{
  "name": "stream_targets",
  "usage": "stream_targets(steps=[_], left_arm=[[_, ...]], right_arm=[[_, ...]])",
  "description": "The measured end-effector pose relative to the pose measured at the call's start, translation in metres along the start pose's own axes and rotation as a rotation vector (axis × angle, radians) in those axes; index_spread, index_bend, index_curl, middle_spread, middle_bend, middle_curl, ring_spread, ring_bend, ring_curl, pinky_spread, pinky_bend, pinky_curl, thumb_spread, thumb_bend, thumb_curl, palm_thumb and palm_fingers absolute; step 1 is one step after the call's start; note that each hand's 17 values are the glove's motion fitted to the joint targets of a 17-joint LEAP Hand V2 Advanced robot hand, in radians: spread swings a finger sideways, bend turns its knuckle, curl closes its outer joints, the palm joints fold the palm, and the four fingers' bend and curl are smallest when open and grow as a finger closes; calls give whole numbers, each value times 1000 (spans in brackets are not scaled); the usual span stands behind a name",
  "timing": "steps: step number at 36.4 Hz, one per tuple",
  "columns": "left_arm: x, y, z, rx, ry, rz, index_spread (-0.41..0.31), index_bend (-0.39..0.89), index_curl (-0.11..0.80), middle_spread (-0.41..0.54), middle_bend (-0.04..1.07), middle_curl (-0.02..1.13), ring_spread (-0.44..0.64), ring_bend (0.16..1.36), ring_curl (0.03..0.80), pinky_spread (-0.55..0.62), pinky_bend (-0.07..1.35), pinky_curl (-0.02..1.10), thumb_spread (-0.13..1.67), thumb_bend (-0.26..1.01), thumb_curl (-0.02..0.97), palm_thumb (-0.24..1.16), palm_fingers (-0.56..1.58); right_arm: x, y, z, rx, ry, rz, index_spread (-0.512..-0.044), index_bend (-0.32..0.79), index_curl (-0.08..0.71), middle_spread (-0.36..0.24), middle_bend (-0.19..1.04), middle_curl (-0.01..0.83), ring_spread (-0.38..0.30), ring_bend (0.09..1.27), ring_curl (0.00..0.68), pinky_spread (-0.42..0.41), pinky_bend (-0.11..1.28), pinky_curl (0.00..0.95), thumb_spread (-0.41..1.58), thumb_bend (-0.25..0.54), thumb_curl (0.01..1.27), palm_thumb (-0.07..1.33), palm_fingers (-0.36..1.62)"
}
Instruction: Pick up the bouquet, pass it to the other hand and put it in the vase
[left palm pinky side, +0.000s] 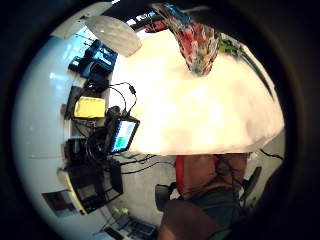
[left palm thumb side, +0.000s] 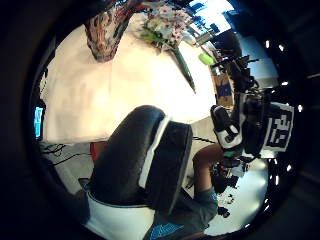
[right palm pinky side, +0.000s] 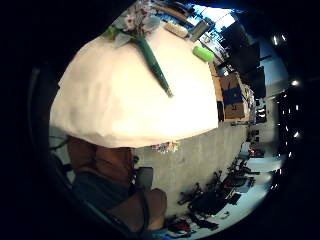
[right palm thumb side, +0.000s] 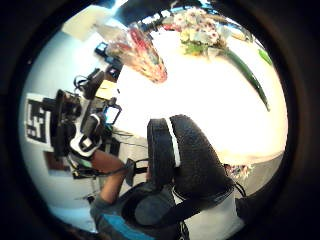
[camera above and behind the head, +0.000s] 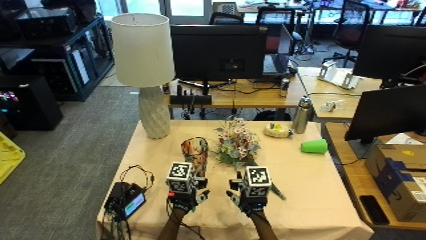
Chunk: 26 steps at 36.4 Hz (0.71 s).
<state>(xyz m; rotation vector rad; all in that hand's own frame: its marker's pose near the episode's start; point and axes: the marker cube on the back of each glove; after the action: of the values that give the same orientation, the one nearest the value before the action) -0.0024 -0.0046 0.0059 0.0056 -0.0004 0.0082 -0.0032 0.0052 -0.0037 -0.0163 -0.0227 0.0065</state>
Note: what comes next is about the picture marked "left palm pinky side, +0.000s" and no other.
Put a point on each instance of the black chair with armrest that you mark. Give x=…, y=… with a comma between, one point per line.
x=251, y=181

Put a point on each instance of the black open equipment case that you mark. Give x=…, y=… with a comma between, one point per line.
x=90, y=188

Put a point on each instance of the small monitor with green screen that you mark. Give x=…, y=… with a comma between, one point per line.
x=123, y=135

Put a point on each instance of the small black bag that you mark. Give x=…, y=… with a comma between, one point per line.
x=96, y=82

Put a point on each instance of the black camera rig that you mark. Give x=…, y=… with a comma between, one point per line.
x=100, y=140

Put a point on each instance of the yellow box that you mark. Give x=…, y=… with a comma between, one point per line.
x=89, y=107

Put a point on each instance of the blue equipment case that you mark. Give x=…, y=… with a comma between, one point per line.
x=100, y=58

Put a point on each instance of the colourful patterned flower wrap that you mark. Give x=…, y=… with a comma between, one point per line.
x=197, y=46

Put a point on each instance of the the person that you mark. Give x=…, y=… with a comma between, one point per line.
x=206, y=180

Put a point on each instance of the green flower stems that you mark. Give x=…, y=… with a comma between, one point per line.
x=233, y=48

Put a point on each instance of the black office chair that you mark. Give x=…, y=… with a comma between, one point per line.
x=163, y=196

